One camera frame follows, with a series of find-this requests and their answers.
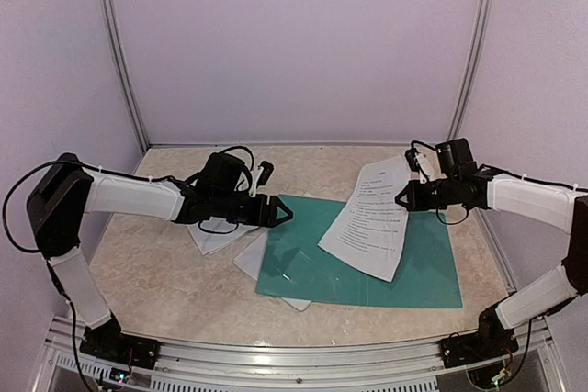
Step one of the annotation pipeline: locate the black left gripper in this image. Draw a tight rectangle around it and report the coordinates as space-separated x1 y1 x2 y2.
213 191 293 228

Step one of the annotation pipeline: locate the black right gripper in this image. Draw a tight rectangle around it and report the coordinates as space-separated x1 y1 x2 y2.
396 175 459 211

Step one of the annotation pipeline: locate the white Chinese agreement sheet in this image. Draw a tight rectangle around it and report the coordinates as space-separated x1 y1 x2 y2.
318 155 411 282

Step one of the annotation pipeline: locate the white printed top sheet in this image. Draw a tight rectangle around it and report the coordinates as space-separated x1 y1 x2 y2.
233 231 311 312

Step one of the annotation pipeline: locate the green file folder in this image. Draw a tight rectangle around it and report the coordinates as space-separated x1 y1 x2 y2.
255 195 463 309

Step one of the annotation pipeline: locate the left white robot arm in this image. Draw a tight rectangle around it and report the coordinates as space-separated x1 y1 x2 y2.
27 151 294 360

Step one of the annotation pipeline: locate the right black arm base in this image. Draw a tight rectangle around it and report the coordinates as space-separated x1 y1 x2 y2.
439 306 519 368

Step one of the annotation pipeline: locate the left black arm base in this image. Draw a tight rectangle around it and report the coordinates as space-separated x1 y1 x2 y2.
80 314 161 370

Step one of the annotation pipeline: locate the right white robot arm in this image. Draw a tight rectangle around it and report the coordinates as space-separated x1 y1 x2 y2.
395 138 587 359

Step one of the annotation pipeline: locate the white paper stack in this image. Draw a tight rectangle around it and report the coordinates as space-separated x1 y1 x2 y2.
187 219 254 255

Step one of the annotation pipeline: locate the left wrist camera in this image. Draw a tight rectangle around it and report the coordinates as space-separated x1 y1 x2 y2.
249 161 275 197

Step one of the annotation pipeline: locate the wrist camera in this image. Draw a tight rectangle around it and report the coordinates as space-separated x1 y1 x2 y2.
249 161 275 197
404 140 435 184

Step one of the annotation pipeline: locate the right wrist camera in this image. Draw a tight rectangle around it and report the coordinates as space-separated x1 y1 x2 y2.
404 140 435 184

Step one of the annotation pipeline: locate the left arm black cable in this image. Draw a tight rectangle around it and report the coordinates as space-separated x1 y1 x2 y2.
2 146 256 392

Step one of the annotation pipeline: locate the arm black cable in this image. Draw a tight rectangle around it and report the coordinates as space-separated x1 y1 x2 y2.
2 146 256 392
406 140 588 379

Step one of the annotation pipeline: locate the aluminium front rail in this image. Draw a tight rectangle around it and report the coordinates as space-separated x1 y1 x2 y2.
28 317 570 391

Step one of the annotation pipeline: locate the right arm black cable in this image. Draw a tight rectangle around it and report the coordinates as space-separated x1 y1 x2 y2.
406 140 588 379

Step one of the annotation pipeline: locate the left aluminium corner post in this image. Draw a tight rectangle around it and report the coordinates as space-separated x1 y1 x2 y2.
99 0 151 154

